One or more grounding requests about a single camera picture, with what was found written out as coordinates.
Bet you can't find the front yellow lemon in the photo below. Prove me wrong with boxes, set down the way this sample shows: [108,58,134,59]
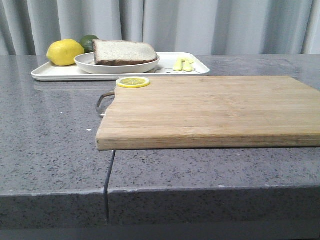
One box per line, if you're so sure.
[46,39,85,67]

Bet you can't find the grey curtain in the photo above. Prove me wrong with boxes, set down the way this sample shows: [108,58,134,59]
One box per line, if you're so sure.
[0,0,320,55]

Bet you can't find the wooden cutting board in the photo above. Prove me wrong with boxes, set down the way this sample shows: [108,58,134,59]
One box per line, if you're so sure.
[96,76,320,150]

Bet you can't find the lemon slice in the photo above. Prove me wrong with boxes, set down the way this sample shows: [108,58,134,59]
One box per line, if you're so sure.
[116,76,150,89]

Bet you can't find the yellow plastic knife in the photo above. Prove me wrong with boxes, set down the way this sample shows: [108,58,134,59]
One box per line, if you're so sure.
[182,57,194,72]

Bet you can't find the green lime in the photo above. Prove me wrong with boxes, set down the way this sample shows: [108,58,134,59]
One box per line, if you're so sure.
[79,34,99,53]

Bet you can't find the white bear tray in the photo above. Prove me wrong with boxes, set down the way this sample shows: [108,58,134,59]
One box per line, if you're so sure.
[31,52,210,82]

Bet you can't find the bread slice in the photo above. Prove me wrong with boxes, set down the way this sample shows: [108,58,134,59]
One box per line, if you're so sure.
[93,39,158,66]

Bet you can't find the metal board handle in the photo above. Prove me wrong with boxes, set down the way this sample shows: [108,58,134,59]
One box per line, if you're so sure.
[95,91,115,117]

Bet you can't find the white round plate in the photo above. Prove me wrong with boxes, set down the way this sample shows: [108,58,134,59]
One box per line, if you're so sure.
[74,52,160,74]

